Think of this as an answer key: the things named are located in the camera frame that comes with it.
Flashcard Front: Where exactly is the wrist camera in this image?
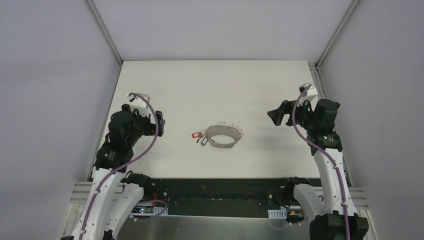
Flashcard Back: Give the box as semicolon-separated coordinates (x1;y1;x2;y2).
297;83;318;107
126;93;149;117

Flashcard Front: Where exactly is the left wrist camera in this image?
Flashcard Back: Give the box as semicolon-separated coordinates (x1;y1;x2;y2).
126;93;149;117

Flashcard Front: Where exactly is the purple cable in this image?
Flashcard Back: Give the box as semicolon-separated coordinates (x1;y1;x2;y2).
268;84;352;240
77;92;169;240

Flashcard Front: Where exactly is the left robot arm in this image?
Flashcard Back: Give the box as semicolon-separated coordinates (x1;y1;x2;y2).
63;103;165;240

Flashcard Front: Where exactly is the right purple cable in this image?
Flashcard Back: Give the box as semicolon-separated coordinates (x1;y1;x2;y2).
268;84;352;240

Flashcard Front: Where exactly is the controller board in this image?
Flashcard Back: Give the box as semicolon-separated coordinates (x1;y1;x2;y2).
131;205;155;215
286;211;305;222

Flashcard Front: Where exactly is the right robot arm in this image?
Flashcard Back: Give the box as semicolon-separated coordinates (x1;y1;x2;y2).
267;99;369;240

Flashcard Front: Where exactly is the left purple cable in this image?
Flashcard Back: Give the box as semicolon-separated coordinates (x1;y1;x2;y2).
77;92;169;240

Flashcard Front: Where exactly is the left controller board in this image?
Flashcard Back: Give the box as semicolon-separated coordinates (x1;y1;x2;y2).
131;205;155;215

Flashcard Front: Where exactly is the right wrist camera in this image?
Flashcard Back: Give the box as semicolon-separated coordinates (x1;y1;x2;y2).
297;83;318;107

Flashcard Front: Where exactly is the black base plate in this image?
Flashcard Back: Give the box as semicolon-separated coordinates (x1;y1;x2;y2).
120;178;317;219

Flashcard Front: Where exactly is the right controller board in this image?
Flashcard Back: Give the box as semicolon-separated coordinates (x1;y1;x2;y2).
286;211;305;222

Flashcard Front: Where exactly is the key with red tag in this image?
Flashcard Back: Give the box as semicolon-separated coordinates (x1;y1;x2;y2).
191;131;204;143

